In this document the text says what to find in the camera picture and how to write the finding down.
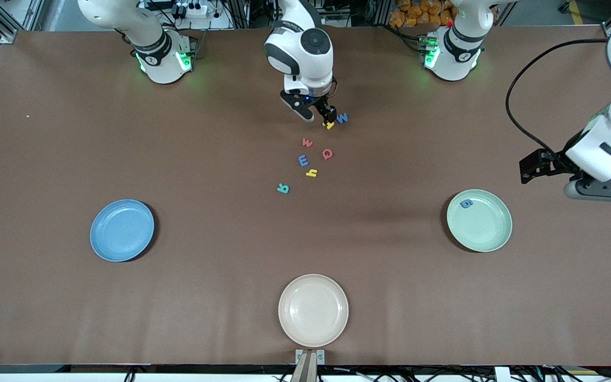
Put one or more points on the pink foam letter w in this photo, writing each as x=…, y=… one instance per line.
x=307, y=142

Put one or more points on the blue foam uppercase M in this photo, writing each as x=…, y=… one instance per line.
x=341, y=118

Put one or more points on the blue foam lowercase m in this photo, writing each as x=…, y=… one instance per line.
x=303, y=160

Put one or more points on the orange snack bag pile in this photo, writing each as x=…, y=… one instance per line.
x=422, y=13

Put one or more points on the teal foam letter R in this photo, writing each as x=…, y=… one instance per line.
x=283, y=188

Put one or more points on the white power strip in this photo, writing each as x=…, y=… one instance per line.
x=195, y=9

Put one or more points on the red foam letter Q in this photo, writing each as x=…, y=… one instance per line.
x=324, y=154

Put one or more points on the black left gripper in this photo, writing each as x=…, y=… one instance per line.
x=558, y=162

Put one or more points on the blue foam letter g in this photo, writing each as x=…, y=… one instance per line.
x=467, y=203

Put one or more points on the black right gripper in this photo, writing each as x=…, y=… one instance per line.
x=325, y=107

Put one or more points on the aluminium frame post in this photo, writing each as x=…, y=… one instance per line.
x=8, y=36

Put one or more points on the yellow foam lowercase h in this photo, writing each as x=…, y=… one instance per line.
x=312, y=173

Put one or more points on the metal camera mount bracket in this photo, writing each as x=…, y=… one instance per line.
x=310, y=366

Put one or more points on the blue plate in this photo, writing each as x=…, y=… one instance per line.
x=122, y=230

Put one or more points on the beige plate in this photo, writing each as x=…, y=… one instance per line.
x=313, y=310

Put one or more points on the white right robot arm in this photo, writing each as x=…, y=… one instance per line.
x=305, y=48

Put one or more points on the green plate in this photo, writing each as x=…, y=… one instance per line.
x=483, y=225

